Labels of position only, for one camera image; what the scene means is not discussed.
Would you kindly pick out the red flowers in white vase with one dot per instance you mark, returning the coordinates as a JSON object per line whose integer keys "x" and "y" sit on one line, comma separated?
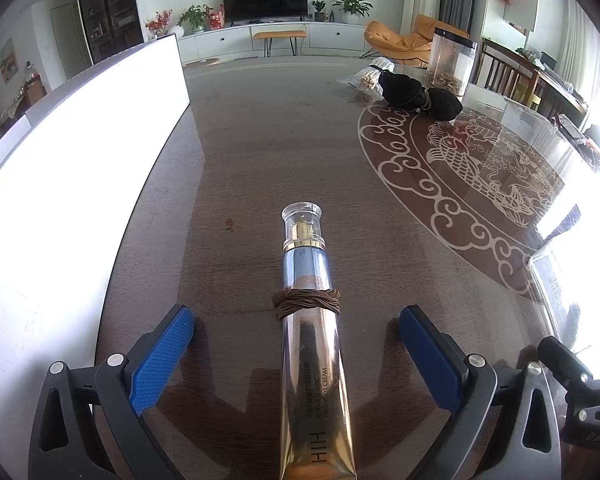
{"x": 159, "y": 22}

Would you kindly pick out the clear plastic jar black lid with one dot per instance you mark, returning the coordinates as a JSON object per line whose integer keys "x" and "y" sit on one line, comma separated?
{"x": 450, "y": 62}

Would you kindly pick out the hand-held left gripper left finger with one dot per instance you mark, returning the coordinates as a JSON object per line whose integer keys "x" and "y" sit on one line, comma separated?
{"x": 160, "y": 360}

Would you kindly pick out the gold cream tube clear cap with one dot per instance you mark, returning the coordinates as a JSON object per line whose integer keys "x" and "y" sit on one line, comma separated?
{"x": 312, "y": 385}

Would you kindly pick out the white television cabinet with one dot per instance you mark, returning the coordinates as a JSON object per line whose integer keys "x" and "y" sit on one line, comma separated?
{"x": 220, "y": 42}

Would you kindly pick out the cluttered side table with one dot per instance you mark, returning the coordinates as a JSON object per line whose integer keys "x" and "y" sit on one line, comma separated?
{"x": 565, "y": 92}

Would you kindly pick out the wooden dining chair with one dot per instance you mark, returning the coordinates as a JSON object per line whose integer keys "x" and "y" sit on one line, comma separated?
{"x": 507, "y": 72}

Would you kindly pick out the white door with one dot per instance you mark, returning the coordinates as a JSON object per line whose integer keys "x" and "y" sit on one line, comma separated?
{"x": 67, "y": 45}

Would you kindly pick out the dark display cabinet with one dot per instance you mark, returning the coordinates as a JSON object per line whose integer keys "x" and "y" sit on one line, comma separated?
{"x": 110, "y": 10}

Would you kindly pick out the white flat panel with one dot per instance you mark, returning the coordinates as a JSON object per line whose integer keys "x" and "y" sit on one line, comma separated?
{"x": 70, "y": 200}

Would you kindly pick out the framed wall picture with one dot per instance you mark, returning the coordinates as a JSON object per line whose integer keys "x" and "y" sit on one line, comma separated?
{"x": 7, "y": 60}

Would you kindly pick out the orange padded bench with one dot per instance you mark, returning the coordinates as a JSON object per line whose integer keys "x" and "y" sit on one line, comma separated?
{"x": 280, "y": 35}

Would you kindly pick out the large green potted plant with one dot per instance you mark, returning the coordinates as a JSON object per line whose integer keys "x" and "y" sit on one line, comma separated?
{"x": 352, "y": 6}

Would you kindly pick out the clear plastic bag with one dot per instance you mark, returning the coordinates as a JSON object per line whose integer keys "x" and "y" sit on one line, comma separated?
{"x": 367, "y": 80}

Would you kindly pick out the red gift box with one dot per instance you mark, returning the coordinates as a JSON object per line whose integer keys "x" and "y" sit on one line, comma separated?
{"x": 216, "y": 20}

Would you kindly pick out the black rolled cloth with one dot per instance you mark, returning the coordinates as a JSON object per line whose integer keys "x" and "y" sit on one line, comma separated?
{"x": 410, "y": 92}

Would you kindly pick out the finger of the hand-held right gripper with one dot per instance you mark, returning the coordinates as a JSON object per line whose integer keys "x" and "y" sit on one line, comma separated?
{"x": 562, "y": 360}

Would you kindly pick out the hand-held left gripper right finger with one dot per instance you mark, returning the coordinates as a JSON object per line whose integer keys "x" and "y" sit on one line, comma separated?
{"x": 430, "y": 360}

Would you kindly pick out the small green potted plant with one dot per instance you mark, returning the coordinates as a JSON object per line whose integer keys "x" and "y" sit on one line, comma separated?
{"x": 319, "y": 10}

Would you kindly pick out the clear plastic box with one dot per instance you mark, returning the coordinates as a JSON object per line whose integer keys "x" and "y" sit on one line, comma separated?
{"x": 555, "y": 290}

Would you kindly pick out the orange lounge chair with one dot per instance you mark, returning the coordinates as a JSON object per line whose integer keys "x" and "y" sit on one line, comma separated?
{"x": 395, "y": 40}

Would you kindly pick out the black flat television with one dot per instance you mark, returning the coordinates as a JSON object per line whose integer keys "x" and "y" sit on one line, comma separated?
{"x": 265, "y": 0}

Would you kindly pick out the bushy green potted plant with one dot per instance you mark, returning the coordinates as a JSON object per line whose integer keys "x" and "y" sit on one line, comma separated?
{"x": 196, "y": 17}

